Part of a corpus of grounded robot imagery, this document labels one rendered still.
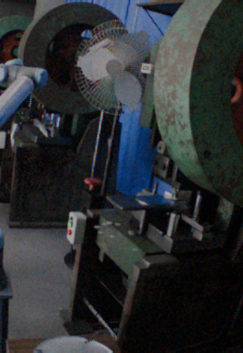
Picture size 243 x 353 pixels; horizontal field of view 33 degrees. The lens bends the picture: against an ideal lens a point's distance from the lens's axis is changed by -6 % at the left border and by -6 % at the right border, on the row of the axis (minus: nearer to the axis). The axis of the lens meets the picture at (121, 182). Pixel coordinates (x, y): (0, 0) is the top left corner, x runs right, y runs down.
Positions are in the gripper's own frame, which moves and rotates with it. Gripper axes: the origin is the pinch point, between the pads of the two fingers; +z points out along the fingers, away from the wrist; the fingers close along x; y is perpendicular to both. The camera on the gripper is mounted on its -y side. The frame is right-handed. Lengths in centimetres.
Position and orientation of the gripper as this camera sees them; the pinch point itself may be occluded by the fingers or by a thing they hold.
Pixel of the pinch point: (29, 142)
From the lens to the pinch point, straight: 173.9
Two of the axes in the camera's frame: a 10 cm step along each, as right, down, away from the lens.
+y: 1.7, 1.4, -9.7
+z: 2.1, 9.6, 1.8
